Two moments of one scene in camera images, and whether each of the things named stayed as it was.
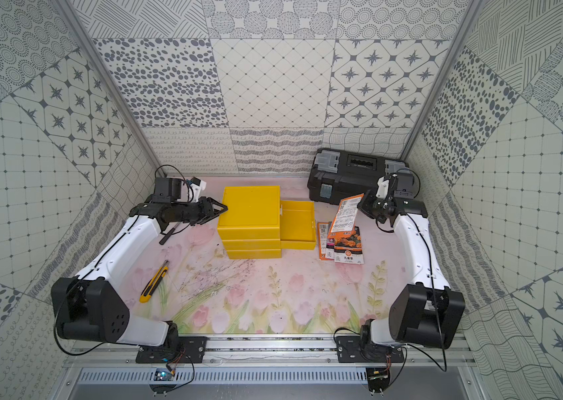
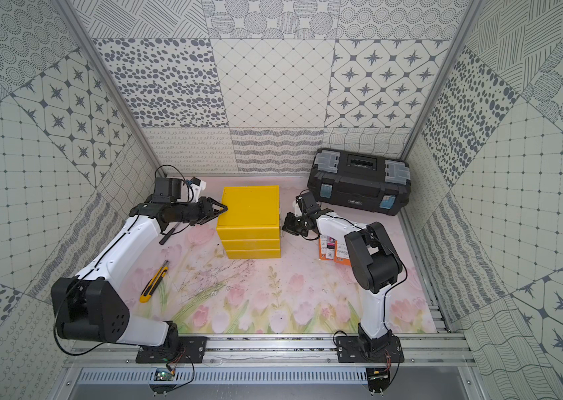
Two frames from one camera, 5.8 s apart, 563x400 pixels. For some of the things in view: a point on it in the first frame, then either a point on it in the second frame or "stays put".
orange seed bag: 323,236 stays put
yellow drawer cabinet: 251,227 stays put
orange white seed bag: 344,223 -> 341,255
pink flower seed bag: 330,249 stays put
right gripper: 365,205 -> 288,227
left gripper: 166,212 stays put
